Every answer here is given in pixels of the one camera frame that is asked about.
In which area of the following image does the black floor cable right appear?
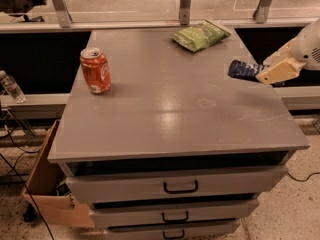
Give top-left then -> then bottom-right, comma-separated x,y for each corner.
285,171 -> 320,183

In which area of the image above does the grey drawer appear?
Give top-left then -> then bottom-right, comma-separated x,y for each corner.
104,219 -> 239,240
67,165 -> 287,204
89,199 -> 259,228

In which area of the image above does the clear plastic water bottle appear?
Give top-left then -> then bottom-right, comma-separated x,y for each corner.
0,70 -> 25,103

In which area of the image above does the grey drawer cabinet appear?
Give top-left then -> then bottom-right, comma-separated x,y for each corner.
47,26 -> 311,240

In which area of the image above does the blue rxbar blueberry wrapper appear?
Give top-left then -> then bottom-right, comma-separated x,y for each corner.
227,59 -> 286,87

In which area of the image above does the black floor cable left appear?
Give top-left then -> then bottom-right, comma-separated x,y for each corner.
0,107 -> 56,240

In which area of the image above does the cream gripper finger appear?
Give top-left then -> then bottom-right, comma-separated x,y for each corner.
256,57 -> 304,84
263,39 -> 295,66

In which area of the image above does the orange soda can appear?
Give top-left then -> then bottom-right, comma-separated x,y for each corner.
80,47 -> 111,94

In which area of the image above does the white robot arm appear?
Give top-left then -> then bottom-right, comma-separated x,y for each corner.
256,19 -> 320,84

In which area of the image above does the green jalapeno chip bag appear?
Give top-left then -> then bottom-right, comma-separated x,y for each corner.
170,20 -> 231,52

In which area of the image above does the bottom grey drawer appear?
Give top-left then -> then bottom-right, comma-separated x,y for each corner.
104,219 -> 239,240

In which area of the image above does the top grey drawer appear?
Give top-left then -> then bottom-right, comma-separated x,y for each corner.
67,165 -> 287,204

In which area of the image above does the brown cardboard box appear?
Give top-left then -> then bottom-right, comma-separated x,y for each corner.
22,120 -> 94,228

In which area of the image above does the metal railing frame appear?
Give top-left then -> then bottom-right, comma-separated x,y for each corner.
0,0 -> 320,33

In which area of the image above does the middle grey drawer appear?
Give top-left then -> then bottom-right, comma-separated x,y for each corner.
89,199 -> 259,228

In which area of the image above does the black floor cable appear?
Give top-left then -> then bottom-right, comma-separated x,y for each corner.
0,107 -> 56,240
285,171 -> 320,183

